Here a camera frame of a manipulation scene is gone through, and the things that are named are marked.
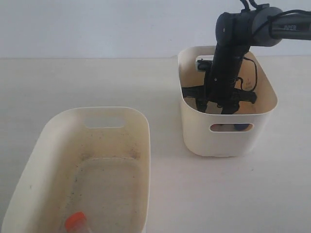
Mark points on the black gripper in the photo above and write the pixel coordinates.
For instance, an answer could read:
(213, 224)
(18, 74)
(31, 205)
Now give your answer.
(219, 81)

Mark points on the orange-capped clear tube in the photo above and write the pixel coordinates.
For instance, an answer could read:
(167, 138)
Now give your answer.
(77, 223)

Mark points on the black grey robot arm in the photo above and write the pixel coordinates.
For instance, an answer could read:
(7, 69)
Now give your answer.
(255, 25)

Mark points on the blue-capped tube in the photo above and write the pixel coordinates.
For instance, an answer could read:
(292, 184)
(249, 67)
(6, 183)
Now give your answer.
(241, 127)

